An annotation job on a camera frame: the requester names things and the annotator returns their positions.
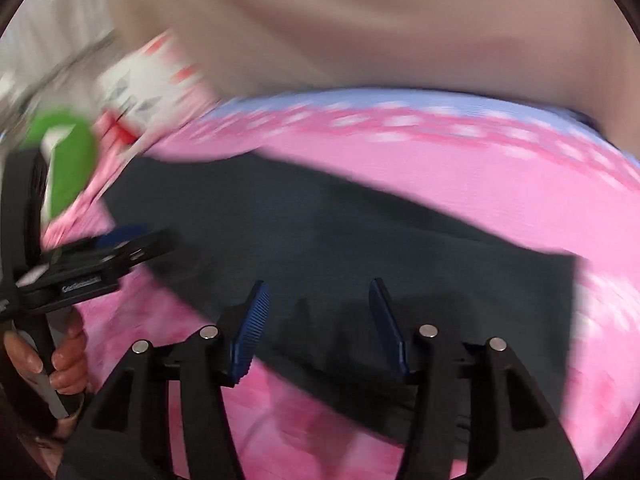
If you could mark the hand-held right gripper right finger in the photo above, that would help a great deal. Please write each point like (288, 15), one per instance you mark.
(387, 330)

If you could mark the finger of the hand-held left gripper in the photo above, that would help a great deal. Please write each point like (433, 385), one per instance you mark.
(140, 247)

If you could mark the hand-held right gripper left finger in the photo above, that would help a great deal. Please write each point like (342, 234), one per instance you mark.
(250, 330)

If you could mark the dark grey pants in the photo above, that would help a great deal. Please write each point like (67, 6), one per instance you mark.
(325, 240)

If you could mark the person's left hand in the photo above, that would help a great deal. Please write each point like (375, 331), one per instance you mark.
(70, 360)

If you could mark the green plush toy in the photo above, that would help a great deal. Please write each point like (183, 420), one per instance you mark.
(70, 170)

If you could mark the white cartoon face pillow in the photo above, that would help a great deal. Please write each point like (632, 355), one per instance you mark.
(145, 80)

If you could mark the pink floral bedsheet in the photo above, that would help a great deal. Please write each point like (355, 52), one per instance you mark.
(475, 185)

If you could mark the white curtain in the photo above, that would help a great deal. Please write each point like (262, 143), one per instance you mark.
(60, 25)

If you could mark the beige cloth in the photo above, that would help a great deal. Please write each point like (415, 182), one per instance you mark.
(375, 25)

